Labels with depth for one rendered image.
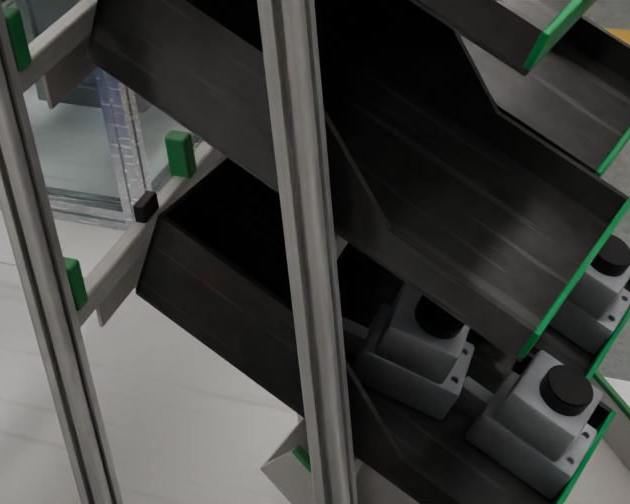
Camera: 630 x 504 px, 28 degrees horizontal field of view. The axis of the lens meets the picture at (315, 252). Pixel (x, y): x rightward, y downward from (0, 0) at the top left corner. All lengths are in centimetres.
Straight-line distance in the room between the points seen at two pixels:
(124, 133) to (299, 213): 94
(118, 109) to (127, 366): 32
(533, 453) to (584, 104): 22
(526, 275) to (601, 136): 16
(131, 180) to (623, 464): 77
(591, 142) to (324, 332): 23
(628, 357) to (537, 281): 205
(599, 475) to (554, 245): 37
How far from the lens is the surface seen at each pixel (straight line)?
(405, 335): 73
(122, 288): 83
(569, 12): 55
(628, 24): 404
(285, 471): 80
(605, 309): 85
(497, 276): 66
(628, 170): 331
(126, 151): 156
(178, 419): 134
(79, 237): 165
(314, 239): 61
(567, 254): 69
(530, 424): 74
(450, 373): 76
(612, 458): 105
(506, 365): 82
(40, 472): 133
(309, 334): 66
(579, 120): 80
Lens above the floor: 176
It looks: 36 degrees down
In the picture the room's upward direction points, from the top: 6 degrees counter-clockwise
